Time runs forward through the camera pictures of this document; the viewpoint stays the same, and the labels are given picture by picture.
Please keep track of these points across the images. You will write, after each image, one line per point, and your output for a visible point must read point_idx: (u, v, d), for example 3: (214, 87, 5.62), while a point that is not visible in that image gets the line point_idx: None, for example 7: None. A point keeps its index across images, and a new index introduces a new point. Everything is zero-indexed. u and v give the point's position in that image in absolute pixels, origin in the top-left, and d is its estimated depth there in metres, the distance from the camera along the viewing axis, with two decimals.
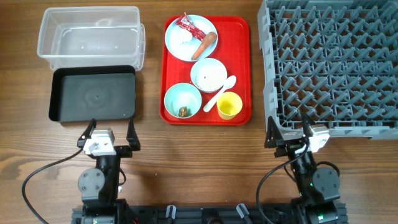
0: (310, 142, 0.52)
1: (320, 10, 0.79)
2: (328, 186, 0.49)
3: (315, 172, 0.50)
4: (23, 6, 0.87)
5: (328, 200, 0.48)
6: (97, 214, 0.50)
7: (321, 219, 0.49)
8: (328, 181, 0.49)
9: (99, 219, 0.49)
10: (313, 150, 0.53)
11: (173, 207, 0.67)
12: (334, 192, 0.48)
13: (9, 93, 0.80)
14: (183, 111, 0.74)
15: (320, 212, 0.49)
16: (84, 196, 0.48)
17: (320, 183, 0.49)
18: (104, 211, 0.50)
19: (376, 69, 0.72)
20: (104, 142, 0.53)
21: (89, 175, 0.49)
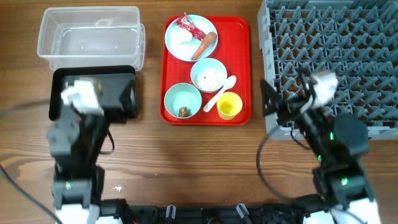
0: (316, 91, 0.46)
1: (320, 10, 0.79)
2: (353, 137, 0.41)
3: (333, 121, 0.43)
4: (23, 6, 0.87)
5: (354, 155, 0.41)
6: (71, 178, 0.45)
7: (345, 183, 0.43)
8: (351, 132, 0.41)
9: (73, 183, 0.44)
10: (324, 99, 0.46)
11: (174, 207, 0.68)
12: (357, 142, 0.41)
13: (9, 93, 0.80)
14: (183, 111, 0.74)
15: (343, 176, 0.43)
16: (53, 149, 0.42)
17: (344, 132, 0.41)
18: (77, 177, 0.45)
19: (376, 69, 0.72)
20: (86, 93, 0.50)
21: (61, 126, 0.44)
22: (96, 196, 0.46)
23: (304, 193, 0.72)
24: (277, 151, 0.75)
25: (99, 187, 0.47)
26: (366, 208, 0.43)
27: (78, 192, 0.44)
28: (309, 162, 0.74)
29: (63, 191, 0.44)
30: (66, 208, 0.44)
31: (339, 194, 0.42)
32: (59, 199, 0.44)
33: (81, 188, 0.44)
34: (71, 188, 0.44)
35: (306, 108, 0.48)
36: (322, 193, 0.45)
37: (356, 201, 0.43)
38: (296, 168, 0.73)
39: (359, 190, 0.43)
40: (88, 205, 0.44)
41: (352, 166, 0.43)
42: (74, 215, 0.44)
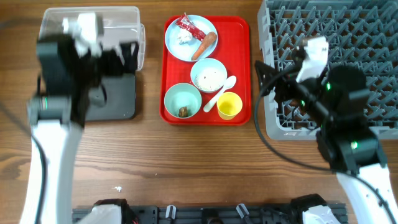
0: (308, 52, 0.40)
1: (320, 10, 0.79)
2: (352, 80, 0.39)
3: (330, 74, 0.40)
4: (23, 6, 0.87)
5: (356, 99, 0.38)
6: (50, 94, 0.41)
7: (355, 147, 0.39)
8: (351, 79, 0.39)
9: (51, 98, 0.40)
10: (321, 61, 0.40)
11: (174, 207, 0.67)
12: (360, 90, 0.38)
13: (9, 93, 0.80)
14: (183, 111, 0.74)
15: (354, 139, 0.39)
16: (40, 49, 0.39)
17: (342, 82, 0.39)
18: (53, 97, 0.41)
19: (376, 69, 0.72)
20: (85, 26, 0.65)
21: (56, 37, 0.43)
22: (78, 117, 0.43)
23: (304, 193, 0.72)
24: (277, 151, 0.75)
25: (80, 107, 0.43)
26: (377, 175, 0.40)
27: (56, 109, 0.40)
28: (309, 162, 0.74)
29: (40, 107, 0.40)
30: (44, 127, 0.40)
31: (349, 158, 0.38)
32: (33, 113, 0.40)
33: (58, 106, 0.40)
34: (48, 107, 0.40)
35: (305, 78, 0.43)
36: (329, 159, 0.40)
37: (365, 167, 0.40)
38: (295, 168, 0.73)
39: (370, 155, 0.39)
40: (68, 122, 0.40)
41: (357, 126, 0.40)
42: (51, 135, 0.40)
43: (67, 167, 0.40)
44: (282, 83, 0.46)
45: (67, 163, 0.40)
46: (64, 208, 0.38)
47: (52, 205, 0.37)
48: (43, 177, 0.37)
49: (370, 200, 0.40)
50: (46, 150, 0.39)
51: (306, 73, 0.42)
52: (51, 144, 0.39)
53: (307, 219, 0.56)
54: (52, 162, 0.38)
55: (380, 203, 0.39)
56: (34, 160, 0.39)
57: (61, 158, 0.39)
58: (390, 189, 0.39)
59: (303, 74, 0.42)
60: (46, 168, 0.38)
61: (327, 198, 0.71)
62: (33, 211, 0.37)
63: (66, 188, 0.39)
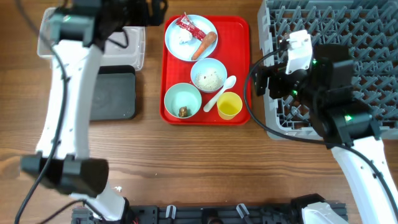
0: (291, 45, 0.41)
1: (320, 9, 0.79)
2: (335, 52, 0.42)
3: (314, 52, 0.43)
4: (22, 6, 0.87)
5: (341, 68, 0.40)
6: (73, 14, 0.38)
7: (349, 120, 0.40)
8: (337, 55, 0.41)
9: (73, 17, 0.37)
10: (305, 53, 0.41)
11: (174, 207, 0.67)
12: (344, 58, 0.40)
13: (9, 93, 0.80)
14: (183, 111, 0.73)
15: (347, 113, 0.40)
16: None
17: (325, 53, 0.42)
18: (77, 15, 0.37)
19: (376, 69, 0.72)
20: None
21: None
22: (99, 38, 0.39)
23: (304, 193, 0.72)
24: (277, 151, 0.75)
25: (102, 29, 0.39)
26: (371, 146, 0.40)
27: (79, 25, 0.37)
28: (309, 162, 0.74)
29: (61, 22, 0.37)
30: (67, 45, 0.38)
31: (342, 130, 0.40)
32: (55, 29, 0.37)
33: (81, 21, 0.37)
34: (69, 22, 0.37)
35: (294, 70, 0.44)
36: (324, 134, 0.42)
37: (359, 139, 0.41)
38: (296, 168, 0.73)
39: (365, 128, 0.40)
40: (91, 43, 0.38)
41: (348, 100, 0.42)
42: (73, 51, 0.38)
43: (90, 85, 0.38)
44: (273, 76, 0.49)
45: (88, 86, 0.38)
46: (84, 127, 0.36)
47: (72, 119, 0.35)
48: (64, 93, 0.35)
49: (365, 171, 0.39)
50: (69, 66, 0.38)
51: (295, 65, 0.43)
52: (74, 59, 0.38)
53: (306, 214, 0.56)
54: (73, 78, 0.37)
55: (374, 174, 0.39)
56: (55, 76, 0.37)
57: (82, 74, 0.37)
58: (384, 160, 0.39)
59: (290, 67, 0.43)
60: (66, 84, 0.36)
61: (328, 198, 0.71)
62: (53, 127, 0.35)
63: (86, 107, 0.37)
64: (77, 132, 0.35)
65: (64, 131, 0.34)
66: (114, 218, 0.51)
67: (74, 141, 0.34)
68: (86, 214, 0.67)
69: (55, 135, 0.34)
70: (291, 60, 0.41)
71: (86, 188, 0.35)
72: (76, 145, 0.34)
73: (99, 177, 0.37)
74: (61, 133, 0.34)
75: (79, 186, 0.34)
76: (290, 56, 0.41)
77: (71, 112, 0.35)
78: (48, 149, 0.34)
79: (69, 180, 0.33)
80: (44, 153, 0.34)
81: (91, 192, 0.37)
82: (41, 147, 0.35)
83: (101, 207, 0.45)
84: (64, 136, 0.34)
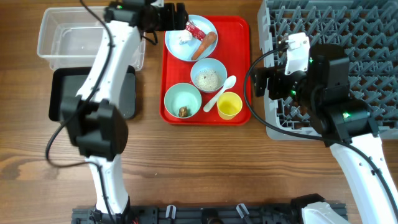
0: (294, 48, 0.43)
1: (320, 10, 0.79)
2: (333, 51, 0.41)
3: (311, 51, 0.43)
4: (22, 6, 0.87)
5: (338, 66, 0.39)
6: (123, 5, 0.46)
7: (347, 117, 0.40)
8: (331, 53, 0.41)
9: (122, 8, 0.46)
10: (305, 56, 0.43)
11: (174, 207, 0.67)
12: (341, 57, 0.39)
13: (9, 93, 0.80)
14: (183, 111, 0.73)
15: (345, 111, 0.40)
16: None
17: (323, 52, 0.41)
18: (126, 7, 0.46)
19: (376, 69, 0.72)
20: None
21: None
22: (139, 27, 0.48)
23: (304, 193, 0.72)
24: (277, 151, 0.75)
25: (144, 20, 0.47)
26: (369, 142, 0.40)
27: (128, 14, 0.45)
28: (309, 162, 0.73)
29: (114, 10, 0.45)
30: (116, 23, 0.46)
31: (340, 128, 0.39)
32: (109, 14, 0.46)
33: (129, 12, 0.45)
34: (120, 10, 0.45)
35: (293, 70, 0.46)
36: (321, 130, 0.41)
37: (357, 135, 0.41)
38: (296, 168, 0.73)
39: (362, 125, 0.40)
40: (135, 24, 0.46)
41: (346, 98, 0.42)
42: (121, 27, 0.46)
43: (127, 57, 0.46)
44: (272, 76, 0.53)
45: (125, 58, 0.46)
46: (117, 87, 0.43)
47: (111, 74, 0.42)
48: (109, 55, 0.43)
49: (364, 168, 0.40)
50: (116, 37, 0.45)
51: (293, 66, 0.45)
52: (120, 33, 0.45)
53: (306, 214, 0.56)
54: (118, 46, 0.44)
55: (372, 171, 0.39)
56: (102, 42, 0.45)
57: (124, 46, 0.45)
58: (382, 157, 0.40)
59: (289, 68, 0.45)
60: (112, 49, 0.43)
61: (328, 198, 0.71)
62: (95, 78, 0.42)
63: (122, 73, 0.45)
64: (113, 88, 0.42)
65: (104, 83, 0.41)
66: (116, 211, 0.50)
67: (111, 93, 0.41)
68: (85, 214, 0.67)
69: (95, 83, 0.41)
70: (291, 60, 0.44)
71: (110, 137, 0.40)
72: (111, 96, 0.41)
73: (120, 137, 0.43)
74: (101, 84, 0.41)
75: (106, 132, 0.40)
76: (289, 56, 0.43)
77: (111, 72, 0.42)
78: (87, 93, 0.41)
79: (101, 122, 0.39)
80: (83, 96, 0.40)
81: (111, 149, 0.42)
82: (81, 92, 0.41)
83: (109, 182, 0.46)
84: (103, 86, 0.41)
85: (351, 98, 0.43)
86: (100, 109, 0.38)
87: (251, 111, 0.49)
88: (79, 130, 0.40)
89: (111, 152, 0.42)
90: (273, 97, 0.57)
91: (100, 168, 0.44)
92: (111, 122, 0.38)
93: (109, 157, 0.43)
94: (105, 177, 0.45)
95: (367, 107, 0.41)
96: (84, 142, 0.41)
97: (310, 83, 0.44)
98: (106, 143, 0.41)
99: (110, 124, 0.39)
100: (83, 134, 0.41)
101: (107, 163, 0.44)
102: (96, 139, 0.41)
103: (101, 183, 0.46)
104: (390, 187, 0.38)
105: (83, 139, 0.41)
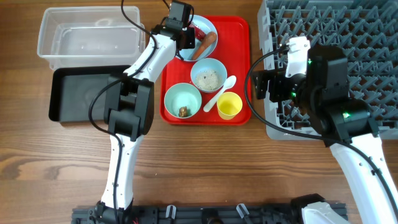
0: (295, 51, 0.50)
1: (321, 10, 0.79)
2: (331, 52, 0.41)
3: (310, 52, 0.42)
4: (22, 6, 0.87)
5: (336, 67, 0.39)
6: (166, 27, 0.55)
7: (347, 117, 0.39)
8: (329, 53, 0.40)
9: (165, 29, 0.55)
10: (302, 59, 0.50)
11: (174, 207, 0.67)
12: (339, 58, 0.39)
13: (9, 93, 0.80)
14: (183, 111, 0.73)
15: (345, 111, 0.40)
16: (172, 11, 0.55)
17: (321, 53, 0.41)
18: (168, 29, 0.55)
19: (376, 69, 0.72)
20: (174, 15, 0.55)
21: (176, 14, 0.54)
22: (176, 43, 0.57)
23: (304, 193, 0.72)
24: (277, 151, 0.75)
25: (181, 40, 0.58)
26: (369, 142, 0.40)
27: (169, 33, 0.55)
28: (309, 162, 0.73)
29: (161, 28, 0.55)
30: (160, 35, 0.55)
31: (340, 127, 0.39)
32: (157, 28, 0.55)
33: (170, 33, 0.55)
34: (165, 30, 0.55)
35: (293, 73, 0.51)
36: (321, 130, 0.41)
37: (357, 136, 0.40)
38: (296, 168, 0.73)
39: (362, 125, 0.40)
40: (175, 40, 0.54)
41: (346, 98, 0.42)
42: (164, 38, 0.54)
43: (164, 59, 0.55)
44: (273, 79, 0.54)
45: (163, 60, 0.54)
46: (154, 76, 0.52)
47: (152, 65, 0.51)
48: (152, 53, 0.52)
49: (364, 168, 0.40)
50: (160, 43, 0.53)
51: (294, 68, 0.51)
52: (163, 40, 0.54)
53: (306, 214, 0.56)
54: (161, 49, 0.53)
55: (372, 171, 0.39)
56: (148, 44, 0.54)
57: (165, 50, 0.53)
58: (382, 157, 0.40)
59: (290, 70, 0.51)
60: (155, 51, 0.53)
61: (328, 198, 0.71)
62: (139, 64, 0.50)
63: (159, 69, 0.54)
64: (152, 75, 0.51)
65: (146, 69, 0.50)
66: (120, 206, 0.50)
67: (150, 78, 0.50)
68: (85, 214, 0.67)
69: (140, 67, 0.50)
70: (291, 61, 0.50)
71: (140, 113, 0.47)
72: (150, 79, 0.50)
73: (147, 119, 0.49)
74: (143, 70, 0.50)
75: (139, 107, 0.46)
76: (290, 58, 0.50)
77: (153, 65, 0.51)
78: (132, 72, 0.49)
79: (137, 98, 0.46)
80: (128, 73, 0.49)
81: (138, 126, 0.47)
82: (127, 71, 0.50)
83: (124, 167, 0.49)
84: (145, 70, 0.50)
85: (351, 98, 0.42)
86: (140, 86, 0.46)
87: (251, 109, 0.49)
88: (117, 104, 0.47)
89: (137, 130, 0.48)
90: (274, 99, 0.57)
91: (122, 147, 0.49)
92: (147, 98, 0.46)
93: (134, 134, 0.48)
94: (123, 158, 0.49)
95: (367, 106, 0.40)
96: (117, 116, 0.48)
97: (309, 84, 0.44)
98: (136, 118, 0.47)
99: (144, 101, 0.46)
100: (119, 108, 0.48)
101: (130, 144, 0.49)
102: (128, 114, 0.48)
103: (117, 164, 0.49)
104: (390, 187, 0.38)
105: (118, 112, 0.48)
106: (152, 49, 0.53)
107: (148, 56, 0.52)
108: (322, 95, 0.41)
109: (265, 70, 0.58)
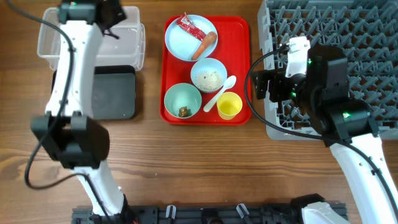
0: (295, 51, 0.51)
1: (321, 10, 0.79)
2: (331, 53, 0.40)
3: (310, 51, 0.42)
4: (22, 6, 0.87)
5: (335, 67, 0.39)
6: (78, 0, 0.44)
7: (347, 117, 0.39)
8: (329, 53, 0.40)
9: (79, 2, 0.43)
10: (302, 59, 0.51)
11: (173, 207, 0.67)
12: (338, 57, 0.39)
13: (9, 93, 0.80)
14: (183, 111, 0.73)
15: (345, 111, 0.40)
16: None
17: (321, 53, 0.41)
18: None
19: (376, 69, 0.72)
20: None
21: None
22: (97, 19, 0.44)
23: (304, 193, 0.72)
24: (277, 152, 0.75)
25: (102, 14, 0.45)
26: (369, 142, 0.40)
27: (83, 11, 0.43)
28: (309, 162, 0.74)
29: (68, 9, 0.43)
30: (72, 23, 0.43)
31: (340, 127, 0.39)
32: (63, 10, 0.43)
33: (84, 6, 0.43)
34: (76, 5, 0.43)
35: (293, 73, 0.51)
36: (321, 130, 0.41)
37: (357, 136, 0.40)
38: (296, 168, 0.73)
39: (362, 125, 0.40)
40: (92, 22, 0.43)
41: (346, 98, 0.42)
42: (78, 28, 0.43)
43: (91, 61, 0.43)
44: (272, 79, 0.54)
45: (89, 62, 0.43)
46: (86, 95, 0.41)
47: (78, 84, 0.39)
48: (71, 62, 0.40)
49: (364, 168, 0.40)
50: (75, 40, 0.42)
51: (294, 68, 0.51)
52: (77, 33, 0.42)
53: (306, 214, 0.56)
54: (79, 51, 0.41)
55: (373, 171, 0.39)
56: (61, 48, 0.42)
57: (85, 48, 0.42)
58: (382, 157, 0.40)
59: (290, 70, 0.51)
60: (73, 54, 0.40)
61: (328, 198, 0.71)
62: (60, 89, 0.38)
63: (89, 78, 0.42)
64: (82, 101, 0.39)
65: (71, 94, 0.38)
66: (114, 213, 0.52)
67: (81, 105, 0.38)
68: (85, 214, 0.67)
69: (62, 96, 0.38)
70: (291, 62, 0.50)
71: (89, 148, 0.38)
72: (82, 108, 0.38)
73: (100, 144, 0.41)
74: (68, 95, 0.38)
75: (84, 145, 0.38)
76: (290, 58, 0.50)
77: (78, 83, 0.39)
78: (56, 108, 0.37)
79: (77, 136, 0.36)
80: (51, 112, 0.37)
81: (94, 156, 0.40)
82: (49, 108, 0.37)
83: (101, 189, 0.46)
84: (70, 98, 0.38)
85: (351, 98, 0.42)
86: (72, 122, 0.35)
87: (251, 108, 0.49)
88: (55, 145, 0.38)
89: (95, 161, 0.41)
90: (274, 100, 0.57)
91: (88, 176, 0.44)
92: (87, 134, 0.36)
93: (94, 164, 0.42)
94: (95, 185, 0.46)
95: (367, 107, 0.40)
96: (66, 157, 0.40)
97: (309, 84, 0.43)
98: (87, 154, 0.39)
99: (86, 136, 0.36)
100: (63, 148, 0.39)
101: (94, 172, 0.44)
102: (76, 150, 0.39)
103: (92, 190, 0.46)
104: (390, 187, 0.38)
105: (64, 153, 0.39)
106: (68, 55, 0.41)
107: (67, 71, 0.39)
108: (322, 95, 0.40)
109: (265, 70, 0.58)
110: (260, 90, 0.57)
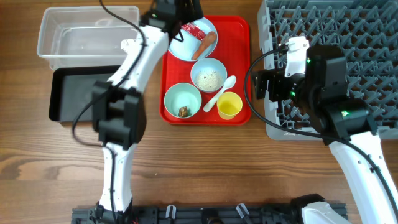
0: (295, 51, 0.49)
1: (321, 9, 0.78)
2: (330, 52, 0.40)
3: (308, 51, 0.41)
4: (22, 5, 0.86)
5: (333, 67, 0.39)
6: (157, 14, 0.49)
7: (346, 116, 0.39)
8: (328, 53, 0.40)
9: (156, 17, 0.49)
10: (301, 58, 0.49)
11: (174, 207, 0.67)
12: (336, 57, 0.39)
13: (9, 93, 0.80)
14: (183, 111, 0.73)
15: (344, 109, 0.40)
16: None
17: (321, 53, 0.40)
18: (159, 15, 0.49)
19: (376, 69, 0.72)
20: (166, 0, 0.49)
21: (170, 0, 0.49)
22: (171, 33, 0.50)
23: (304, 193, 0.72)
24: (277, 151, 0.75)
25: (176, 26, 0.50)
26: (369, 141, 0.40)
27: (160, 24, 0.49)
28: (309, 162, 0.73)
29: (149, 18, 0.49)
30: (150, 27, 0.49)
31: (339, 126, 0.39)
32: (144, 20, 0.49)
33: (160, 22, 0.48)
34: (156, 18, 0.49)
35: (292, 73, 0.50)
36: (320, 129, 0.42)
37: (357, 134, 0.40)
38: (296, 168, 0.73)
39: (361, 124, 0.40)
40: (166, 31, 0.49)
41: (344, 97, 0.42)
42: (155, 30, 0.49)
43: (155, 57, 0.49)
44: (272, 78, 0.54)
45: (154, 58, 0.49)
46: (143, 80, 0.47)
47: (140, 69, 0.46)
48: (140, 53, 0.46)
49: (362, 165, 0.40)
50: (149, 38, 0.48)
51: (293, 68, 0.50)
52: (152, 35, 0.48)
53: (306, 214, 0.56)
54: (149, 46, 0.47)
55: (372, 168, 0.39)
56: (137, 41, 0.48)
57: (155, 48, 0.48)
58: (382, 155, 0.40)
59: (289, 70, 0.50)
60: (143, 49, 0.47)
61: (327, 198, 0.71)
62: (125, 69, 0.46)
63: (149, 70, 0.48)
64: (140, 81, 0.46)
65: (133, 75, 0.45)
66: (119, 210, 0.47)
67: (138, 84, 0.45)
68: (85, 214, 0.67)
69: (126, 73, 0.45)
70: (291, 61, 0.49)
71: (131, 123, 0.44)
72: (138, 87, 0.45)
73: (138, 128, 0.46)
74: (130, 74, 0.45)
75: (129, 118, 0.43)
76: (289, 57, 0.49)
77: (142, 68, 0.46)
78: (118, 80, 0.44)
79: (126, 107, 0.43)
80: (114, 83, 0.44)
81: (130, 136, 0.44)
82: (112, 79, 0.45)
83: (119, 173, 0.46)
84: (132, 77, 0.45)
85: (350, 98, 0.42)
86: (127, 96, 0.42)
87: (251, 108, 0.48)
88: (105, 114, 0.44)
89: (129, 141, 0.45)
90: (274, 99, 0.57)
91: (115, 155, 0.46)
92: (135, 110, 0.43)
93: (126, 144, 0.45)
94: (117, 167, 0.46)
95: (365, 105, 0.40)
96: (107, 127, 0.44)
97: (308, 83, 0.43)
98: (126, 129, 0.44)
99: (134, 111, 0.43)
100: (107, 117, 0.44)
101: (123, 152, 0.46)
102: (119, 124, 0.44)
103: (111, 172, 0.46)
104: (390, 186, 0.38)
105: (107, 123, 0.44)
106: (140, 48, 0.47)
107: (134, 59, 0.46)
108: (321, 94, 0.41)
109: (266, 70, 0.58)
110: (260, 90, 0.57)
